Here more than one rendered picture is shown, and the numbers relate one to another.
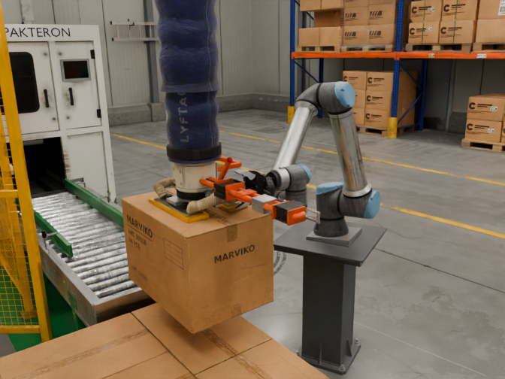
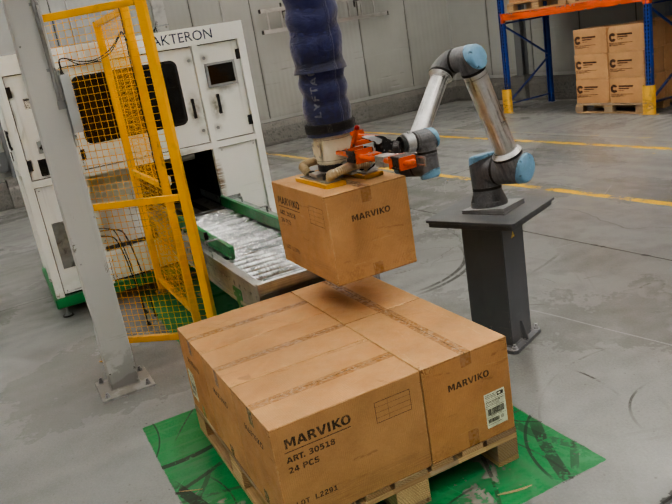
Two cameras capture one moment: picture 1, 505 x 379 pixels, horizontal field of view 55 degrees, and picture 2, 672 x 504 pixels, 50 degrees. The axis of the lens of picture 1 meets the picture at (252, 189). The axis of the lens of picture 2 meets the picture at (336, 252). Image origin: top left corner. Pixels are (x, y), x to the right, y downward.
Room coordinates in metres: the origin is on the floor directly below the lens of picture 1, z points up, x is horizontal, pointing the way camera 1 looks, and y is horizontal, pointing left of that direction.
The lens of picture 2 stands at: (-1.21, -0.41, 1.75)
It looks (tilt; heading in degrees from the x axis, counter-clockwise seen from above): 17 degrees down; 13
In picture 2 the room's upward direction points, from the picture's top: 10 degrees counter-clockwise
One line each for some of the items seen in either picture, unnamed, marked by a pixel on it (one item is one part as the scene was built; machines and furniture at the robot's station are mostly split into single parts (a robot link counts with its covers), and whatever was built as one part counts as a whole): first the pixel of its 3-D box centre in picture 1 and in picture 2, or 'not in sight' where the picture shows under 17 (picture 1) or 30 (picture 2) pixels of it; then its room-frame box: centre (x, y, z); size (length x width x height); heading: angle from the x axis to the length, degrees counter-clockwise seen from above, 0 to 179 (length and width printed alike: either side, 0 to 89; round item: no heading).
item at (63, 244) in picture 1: (30, 217); (190, 231); (3.32, 1.61, 0.60); 1.60 x 0.10 x 0.09; 37
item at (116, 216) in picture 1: (102, 202); (261, 212); (3.64, 1.18, 0.60); 1.60 x 0.10 x 0.09; 37
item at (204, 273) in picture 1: (195, 248); (341, 220); (1.98, 0.26, 0.91); 0.60 x 0.40 x 0.40; 37
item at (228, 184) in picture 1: (229, 189); (359, 154); (1.78, 0.09, 1.24); 0.10 x 0.08 x 0.06; 127
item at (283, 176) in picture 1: (277, 178); (406, 142); (1.89, -0.10, 1.25); 0.09 x 0.05 x 0.10; 37
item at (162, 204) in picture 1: (176, 204); (319, 177); (1.92, 0.31, 1.14); 0.34 x 0.10 x 0.05; 37
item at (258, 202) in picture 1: (264, 204); (385, 160); (1.60, -0.04, 1.24); 0.07 x 0.07 x 0.04; 37
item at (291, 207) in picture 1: (288, 213); (402, 161); (1.49, -0.12, 1.24); 0.08 x 0.07 x 0.05; 37
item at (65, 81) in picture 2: not in sight; (70, 103); (2.31, 1.66, 1.62); 0.20 x 0.05 x 0.30; 37
